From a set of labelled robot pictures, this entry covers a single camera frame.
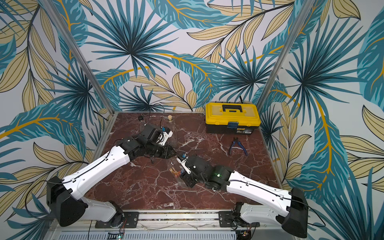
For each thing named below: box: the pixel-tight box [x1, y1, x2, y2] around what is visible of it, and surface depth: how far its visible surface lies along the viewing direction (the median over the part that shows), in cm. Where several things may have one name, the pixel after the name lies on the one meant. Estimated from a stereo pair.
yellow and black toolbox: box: [205, 101, 262, 135], surface depth 99 cm
